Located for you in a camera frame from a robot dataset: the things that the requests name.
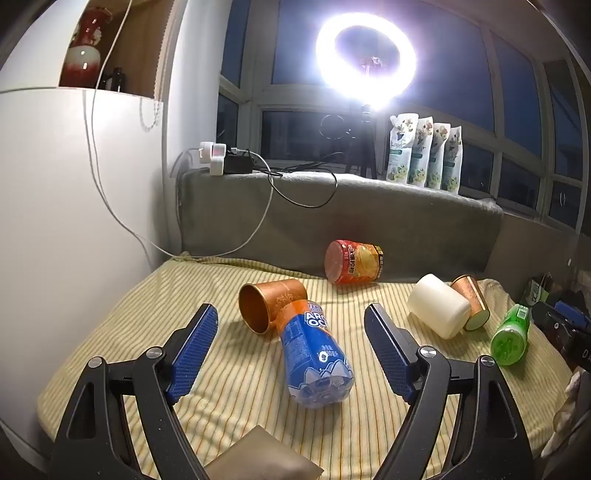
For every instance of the red white vase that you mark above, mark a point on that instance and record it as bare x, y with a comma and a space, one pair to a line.
83, 55

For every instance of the white green refill pouch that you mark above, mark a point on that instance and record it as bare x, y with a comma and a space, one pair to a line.
422, 157
438, 161
400, 147
455, 166

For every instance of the green box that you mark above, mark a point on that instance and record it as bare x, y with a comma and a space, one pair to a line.
535, 290

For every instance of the white charger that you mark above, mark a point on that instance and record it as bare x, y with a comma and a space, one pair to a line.
216, 167

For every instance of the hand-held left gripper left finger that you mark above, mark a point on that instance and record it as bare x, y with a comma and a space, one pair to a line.
194, 355

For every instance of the yellow striped blanket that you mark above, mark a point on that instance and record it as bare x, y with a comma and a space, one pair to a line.
231, 392

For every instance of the black tripod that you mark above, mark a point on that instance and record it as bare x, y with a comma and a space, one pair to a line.
364, 138

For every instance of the green plastic bottle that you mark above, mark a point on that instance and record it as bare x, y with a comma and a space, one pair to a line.
510, 337

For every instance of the white window frame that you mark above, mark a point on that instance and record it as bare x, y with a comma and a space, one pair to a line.
254, 99

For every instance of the small dark bottles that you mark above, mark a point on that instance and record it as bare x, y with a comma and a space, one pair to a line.
115, 81

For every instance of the white cabinet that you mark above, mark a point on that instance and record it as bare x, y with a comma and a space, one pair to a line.
46, 207

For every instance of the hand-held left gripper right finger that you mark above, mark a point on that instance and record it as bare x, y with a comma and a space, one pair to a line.
388, 355

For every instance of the red chips canister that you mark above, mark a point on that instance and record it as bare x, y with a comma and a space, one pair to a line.
355, 261

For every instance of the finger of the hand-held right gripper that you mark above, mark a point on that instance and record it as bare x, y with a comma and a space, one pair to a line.
565, 310

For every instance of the white cloth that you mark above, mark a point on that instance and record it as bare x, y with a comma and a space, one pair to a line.
577, 385

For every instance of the white cup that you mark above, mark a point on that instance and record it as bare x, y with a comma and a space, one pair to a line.
436, 309

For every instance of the blue plastic bottle orange label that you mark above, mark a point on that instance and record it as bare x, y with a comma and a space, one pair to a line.
309, 350

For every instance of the white power strip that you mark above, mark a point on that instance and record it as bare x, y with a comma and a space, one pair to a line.
210, 150

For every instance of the grey cushion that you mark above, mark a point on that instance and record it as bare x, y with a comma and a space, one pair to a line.
300, 221

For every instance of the brown pillow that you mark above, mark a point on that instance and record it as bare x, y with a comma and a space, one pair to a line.
263, 457

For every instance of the copper cup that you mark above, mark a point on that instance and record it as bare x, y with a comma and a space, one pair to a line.
284, 295
473, 295

